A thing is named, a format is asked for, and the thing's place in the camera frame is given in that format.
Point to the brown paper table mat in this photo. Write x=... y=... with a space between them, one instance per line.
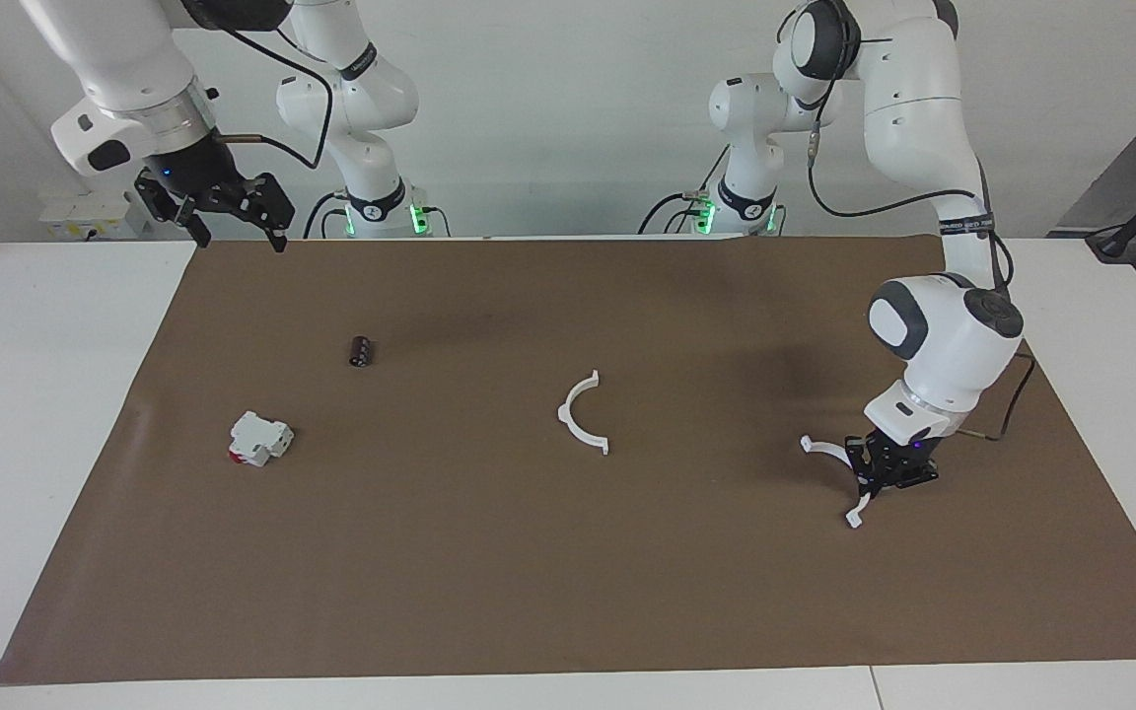
x=568 y=572

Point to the white circuit breaker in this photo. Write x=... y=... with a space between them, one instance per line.
x=257 y=437

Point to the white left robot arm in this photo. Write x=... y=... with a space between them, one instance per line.
x=923 y=108

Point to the black cylindrical capacitor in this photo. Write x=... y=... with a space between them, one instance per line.
x=361 y=352

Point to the white wall socket strip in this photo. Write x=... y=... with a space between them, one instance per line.
x=75 y=212

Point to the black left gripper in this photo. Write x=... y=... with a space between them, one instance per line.
x=908 y=461

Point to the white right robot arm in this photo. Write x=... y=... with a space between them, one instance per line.
x=351 y=99

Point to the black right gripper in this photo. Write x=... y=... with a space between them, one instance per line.
x=195 y=168

